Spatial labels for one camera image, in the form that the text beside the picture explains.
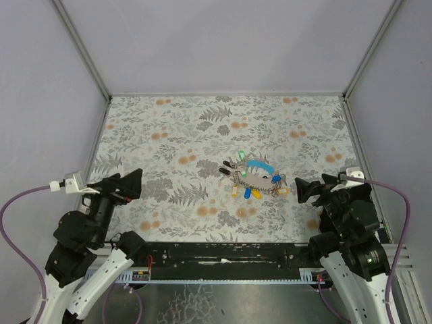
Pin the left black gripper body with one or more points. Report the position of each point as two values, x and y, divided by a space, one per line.
115 190

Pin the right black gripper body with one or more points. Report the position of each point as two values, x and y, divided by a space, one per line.
324 188

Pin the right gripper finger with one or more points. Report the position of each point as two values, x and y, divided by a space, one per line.
330 180
305 189

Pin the metal key organizer disc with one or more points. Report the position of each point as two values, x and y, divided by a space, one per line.
259 175

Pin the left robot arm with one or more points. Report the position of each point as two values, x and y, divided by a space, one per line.
66 297

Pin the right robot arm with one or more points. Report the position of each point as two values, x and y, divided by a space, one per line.
348 248

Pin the loose yellow key tag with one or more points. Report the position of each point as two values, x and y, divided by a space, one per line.
282 191

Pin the blue key tag on disc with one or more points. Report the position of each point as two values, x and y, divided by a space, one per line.
247 192

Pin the yellow key tag on disc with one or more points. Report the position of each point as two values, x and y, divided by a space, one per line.
234 191

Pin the floral table mat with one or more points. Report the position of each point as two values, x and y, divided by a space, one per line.
181 142

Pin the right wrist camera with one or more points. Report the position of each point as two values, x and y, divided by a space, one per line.
348 178

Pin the white cable duct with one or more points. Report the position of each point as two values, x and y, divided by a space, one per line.
221 273

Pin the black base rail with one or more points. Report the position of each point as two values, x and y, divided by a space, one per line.
168 254

